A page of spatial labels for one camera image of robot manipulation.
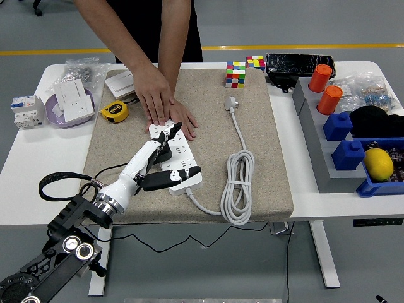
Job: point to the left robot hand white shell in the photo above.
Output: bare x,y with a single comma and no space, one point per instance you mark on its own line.
132,170

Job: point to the person's left hand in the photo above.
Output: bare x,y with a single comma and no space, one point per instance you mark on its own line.
184,116

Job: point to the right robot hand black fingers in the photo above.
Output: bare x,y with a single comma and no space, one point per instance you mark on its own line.
383,300

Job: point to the person's right hand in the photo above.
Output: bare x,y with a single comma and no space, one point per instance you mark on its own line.
153,94

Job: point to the white wall switch panel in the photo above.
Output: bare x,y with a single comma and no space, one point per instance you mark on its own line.
120,82

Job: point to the black plug adapter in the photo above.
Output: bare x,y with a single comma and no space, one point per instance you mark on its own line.
165,154

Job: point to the white power strip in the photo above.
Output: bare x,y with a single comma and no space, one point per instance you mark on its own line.
186,187

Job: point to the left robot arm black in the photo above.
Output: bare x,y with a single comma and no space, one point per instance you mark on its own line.
75,211

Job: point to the person's left forearm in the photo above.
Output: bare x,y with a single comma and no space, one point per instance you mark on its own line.
175,38

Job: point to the person's right forearm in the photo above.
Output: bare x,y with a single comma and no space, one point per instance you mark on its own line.
107,31

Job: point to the grey-brown mat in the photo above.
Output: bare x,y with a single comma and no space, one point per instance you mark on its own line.
205,104

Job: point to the large yellow tape measure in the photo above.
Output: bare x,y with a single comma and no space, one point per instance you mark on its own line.
114,111

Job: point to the white-edged puzzle cube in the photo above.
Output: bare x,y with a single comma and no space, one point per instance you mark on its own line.
235,75

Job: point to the white table leg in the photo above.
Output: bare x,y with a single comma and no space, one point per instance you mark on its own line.
325,259
105,233

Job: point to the person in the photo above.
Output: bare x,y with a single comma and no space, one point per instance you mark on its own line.
142,25

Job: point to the clear bag metal parts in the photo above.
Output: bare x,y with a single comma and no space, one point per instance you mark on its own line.
79,72

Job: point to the black table control panel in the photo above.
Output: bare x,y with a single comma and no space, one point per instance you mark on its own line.
378,222

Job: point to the stickerless puzzle cube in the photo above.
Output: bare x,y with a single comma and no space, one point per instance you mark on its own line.
255,63

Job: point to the purple plate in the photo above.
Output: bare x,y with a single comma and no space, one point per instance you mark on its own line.
53,120

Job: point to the small white plastic piece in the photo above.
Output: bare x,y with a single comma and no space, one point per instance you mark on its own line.
57,110

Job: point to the blue plastic bin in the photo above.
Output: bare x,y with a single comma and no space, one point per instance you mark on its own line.
378,189

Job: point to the white circuit breaker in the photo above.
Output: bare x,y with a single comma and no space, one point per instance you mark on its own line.
26,115

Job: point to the black plastic tray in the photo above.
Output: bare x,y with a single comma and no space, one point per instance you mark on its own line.
296,63

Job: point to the grey stepped block stand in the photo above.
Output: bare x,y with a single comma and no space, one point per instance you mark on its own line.
315,132

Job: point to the yellow lemon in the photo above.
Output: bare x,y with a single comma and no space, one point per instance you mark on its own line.
378,164

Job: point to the dark brown packets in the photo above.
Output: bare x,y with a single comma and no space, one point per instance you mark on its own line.
397,164

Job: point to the orange cylinder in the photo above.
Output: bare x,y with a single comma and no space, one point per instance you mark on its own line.
329,101
319,79

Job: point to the black chair base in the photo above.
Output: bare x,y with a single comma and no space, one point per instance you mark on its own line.
38,12

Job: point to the blue block with knob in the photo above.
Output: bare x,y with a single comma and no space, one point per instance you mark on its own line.
337,126
347,156

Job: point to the dark dotted small object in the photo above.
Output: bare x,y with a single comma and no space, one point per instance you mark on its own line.
374,146

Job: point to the clear bag white parts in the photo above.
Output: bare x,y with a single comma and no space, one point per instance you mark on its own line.
345,90

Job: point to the black cloth bundle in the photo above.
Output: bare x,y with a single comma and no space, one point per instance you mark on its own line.
369,121

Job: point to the clear bag blue components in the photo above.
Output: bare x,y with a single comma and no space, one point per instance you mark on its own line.
378,96

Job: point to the white wall socket panel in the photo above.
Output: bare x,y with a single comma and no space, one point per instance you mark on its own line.
79,110

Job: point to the white switch box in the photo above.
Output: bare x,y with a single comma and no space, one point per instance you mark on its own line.
71,91

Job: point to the silver under-table bracket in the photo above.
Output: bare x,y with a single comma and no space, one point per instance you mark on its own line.
279,228

